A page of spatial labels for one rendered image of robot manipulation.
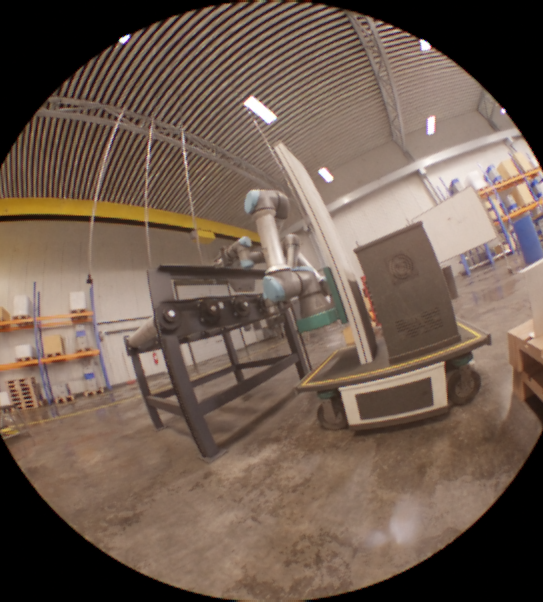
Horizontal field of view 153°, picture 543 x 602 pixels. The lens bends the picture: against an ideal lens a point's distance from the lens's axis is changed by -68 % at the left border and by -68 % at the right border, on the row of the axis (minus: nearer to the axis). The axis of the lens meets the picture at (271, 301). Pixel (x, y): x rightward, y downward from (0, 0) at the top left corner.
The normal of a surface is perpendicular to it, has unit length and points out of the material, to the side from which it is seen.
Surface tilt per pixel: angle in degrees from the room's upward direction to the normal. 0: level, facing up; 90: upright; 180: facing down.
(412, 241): 90
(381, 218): 90
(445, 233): 90
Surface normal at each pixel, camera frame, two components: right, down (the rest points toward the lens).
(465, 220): -0.84, 0.20
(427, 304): -0.55, 0.06
